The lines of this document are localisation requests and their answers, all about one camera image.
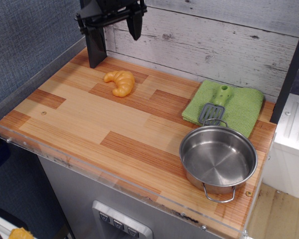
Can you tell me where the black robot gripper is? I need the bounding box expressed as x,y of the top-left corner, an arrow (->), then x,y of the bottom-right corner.
85,0 -> 147,52

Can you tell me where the orange toy croissant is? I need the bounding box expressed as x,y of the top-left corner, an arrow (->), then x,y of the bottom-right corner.
103,70 -> 135,97

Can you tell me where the clear acrylic table guard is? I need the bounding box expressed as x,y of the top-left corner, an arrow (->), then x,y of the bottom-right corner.
0,40 -> 276,239

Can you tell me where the green cloth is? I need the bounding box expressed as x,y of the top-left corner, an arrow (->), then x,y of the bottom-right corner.
181,80 -> 264,137

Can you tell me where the silver button control panel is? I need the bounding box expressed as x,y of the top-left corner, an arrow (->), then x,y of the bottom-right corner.
92,200 -> 153,239

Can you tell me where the dark grey right post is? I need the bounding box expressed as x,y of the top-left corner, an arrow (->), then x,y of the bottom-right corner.
270,41 -> 299,124

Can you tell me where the white metal side cabinet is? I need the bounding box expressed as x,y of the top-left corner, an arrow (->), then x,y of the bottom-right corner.
262,94 -> 299,198

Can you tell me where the dark grey left post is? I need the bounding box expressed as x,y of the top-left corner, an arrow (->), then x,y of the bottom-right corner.
75,0 -> 107,68

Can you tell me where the stainless steel pot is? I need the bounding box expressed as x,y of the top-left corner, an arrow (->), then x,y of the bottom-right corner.
179,125 -> 258,203

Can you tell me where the green handled grey spatula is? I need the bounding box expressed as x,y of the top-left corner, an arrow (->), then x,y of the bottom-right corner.
198,85 -> 232,126

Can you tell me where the yellow black cable bundle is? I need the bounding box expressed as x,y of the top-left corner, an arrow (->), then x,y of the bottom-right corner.
0,208 -> 35,239

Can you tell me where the dark grey post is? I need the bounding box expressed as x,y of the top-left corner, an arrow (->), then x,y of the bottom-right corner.
75,0 -> 107,68
270,41 -> 299,124

